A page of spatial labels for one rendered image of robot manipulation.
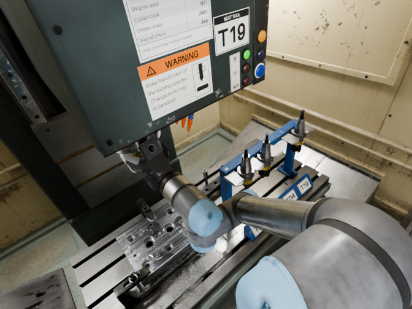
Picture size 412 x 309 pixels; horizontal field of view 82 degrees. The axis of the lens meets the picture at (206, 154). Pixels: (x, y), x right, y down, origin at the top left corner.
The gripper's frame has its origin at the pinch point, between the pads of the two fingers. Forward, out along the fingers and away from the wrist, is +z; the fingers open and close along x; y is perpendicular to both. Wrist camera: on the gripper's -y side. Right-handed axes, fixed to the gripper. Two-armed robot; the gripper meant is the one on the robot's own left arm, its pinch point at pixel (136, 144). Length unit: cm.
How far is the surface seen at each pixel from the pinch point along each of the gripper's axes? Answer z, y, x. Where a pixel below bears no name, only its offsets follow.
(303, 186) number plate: -26, 49, 63
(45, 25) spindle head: -20.1, -38.3, -11.3
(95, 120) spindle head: -20.7, -24.0, -10.7
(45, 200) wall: 80, 67, -43
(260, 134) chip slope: 26, 62, 94
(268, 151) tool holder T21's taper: -18.6, 16.8, 41.0
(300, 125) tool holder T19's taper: -18, 16, 62
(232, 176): -15.6, 21.0, 25.3
